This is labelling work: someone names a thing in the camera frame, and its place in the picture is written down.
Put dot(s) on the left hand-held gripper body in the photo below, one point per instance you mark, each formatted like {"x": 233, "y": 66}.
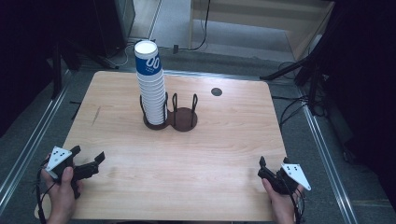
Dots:
{"x": 59, "y": 157}

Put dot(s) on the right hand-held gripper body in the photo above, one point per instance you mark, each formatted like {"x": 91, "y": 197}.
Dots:
{"x": 297, "y": 175}

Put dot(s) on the stack of paper cups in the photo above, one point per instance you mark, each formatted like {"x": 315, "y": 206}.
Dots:
{"x": 152, "y": 93}

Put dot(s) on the dark brown cup holder rack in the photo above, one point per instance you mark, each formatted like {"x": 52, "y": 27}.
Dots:
{"x": 185, "y": 119}

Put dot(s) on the person's right hand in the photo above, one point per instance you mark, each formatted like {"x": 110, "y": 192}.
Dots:
{"x": 283, "y": 207}

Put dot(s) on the person's left hand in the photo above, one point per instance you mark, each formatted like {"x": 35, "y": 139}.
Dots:
{"x": 62, "y": 196}

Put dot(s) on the black stand with short legs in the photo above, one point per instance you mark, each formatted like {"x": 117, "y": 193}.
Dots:
{"x": 56, "y": 71}

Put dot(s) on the black round table grommet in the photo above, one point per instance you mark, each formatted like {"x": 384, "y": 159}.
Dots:
{"x": 216, "y": 91}

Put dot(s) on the black stand with long leg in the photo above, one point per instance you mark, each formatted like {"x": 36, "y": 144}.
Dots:
{"x": 313, "y": 77}

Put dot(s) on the black cabinet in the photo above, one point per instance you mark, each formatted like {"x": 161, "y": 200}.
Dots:
{"x": 120, "y": 25}

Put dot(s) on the light wooden shelf unit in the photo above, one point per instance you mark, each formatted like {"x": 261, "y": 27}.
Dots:
{"x": 249, "y": 15}

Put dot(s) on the aluminium floor rail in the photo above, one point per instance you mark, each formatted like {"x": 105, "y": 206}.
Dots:
{"x": 34, "y": 133}
{"x": 327, "y": 161}

